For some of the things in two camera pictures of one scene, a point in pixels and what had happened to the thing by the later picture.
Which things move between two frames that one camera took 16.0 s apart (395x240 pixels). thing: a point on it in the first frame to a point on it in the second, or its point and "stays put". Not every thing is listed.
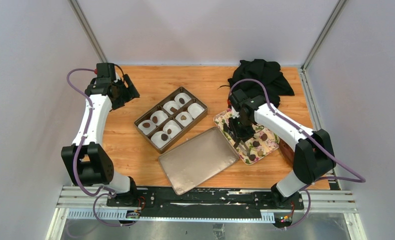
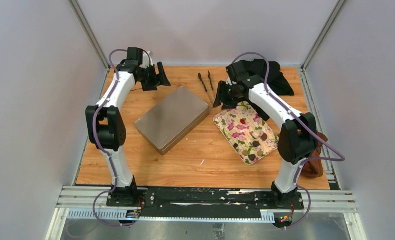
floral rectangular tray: x=265 y=142 stays put
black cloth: x=269 y=72 stays put
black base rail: x=163 y=201 stays put
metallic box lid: x=197 y=159 to x=165 y=125
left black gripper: x=127 y=97 to x=157 y=80
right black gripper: x=241 y=135 to x=220 y=98
